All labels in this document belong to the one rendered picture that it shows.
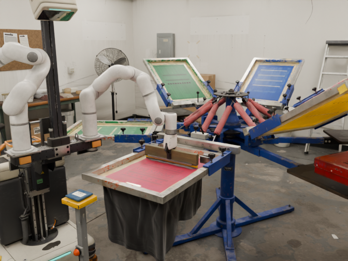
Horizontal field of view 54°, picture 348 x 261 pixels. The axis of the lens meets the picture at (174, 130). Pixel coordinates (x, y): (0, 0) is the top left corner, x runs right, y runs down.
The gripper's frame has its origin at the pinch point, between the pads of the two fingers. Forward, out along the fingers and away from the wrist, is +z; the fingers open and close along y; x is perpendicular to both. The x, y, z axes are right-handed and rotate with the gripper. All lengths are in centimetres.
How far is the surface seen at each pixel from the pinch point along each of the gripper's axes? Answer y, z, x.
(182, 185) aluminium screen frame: 33.3, 1.9, 29.5
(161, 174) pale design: 20.1, 5.6, 6.6
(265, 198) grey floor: -181, 100, 11
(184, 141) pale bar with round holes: -30.5, -1.2, -7.8
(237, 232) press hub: -94, 99, 14
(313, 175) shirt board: -31, 5, 84
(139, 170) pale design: 22.0, 5.7, -9.1
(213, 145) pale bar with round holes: -30.5, -1.8, 15.9
